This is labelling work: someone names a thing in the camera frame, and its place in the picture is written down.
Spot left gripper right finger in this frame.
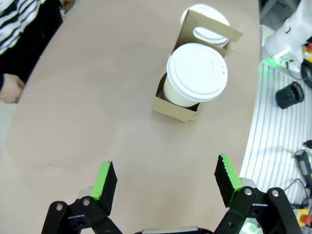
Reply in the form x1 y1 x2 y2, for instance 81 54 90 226
213 154 303 234

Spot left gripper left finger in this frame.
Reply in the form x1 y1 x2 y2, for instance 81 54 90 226
41 160 128 234

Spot brown cardboard cup carrier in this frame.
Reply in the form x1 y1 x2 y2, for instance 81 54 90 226
153 9 244 123

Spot white paper cup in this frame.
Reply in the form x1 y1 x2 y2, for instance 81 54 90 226
163 73 203 108

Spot near white lidded cup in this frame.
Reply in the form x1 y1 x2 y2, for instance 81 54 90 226
166 43 229 102

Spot white lidded cup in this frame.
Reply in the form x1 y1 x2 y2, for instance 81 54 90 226
166 43 229 102
180 3 231 49

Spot far white lidded cup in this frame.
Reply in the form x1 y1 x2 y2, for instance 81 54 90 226
180 3 231 49

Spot person's right hand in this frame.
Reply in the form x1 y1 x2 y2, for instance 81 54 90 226
0 72 26 104

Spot person's left hand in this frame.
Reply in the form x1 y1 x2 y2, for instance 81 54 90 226
59 0 77 12

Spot black handheld device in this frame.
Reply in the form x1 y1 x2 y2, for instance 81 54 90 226
294 149 312 177

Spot red yellow emergency stop button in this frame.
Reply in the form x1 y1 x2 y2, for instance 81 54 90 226
301 41 312 60
292 203 312 226

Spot black cylindrical cap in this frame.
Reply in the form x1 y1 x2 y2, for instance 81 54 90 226
275 81 306 110

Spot person in zebra striped hoodie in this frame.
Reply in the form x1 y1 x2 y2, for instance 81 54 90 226
0 0 64 85

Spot white ribbed base plate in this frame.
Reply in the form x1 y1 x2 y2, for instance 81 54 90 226
239 58 312 234

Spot thin black floor cable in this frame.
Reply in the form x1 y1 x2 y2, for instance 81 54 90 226
283 177 312 206

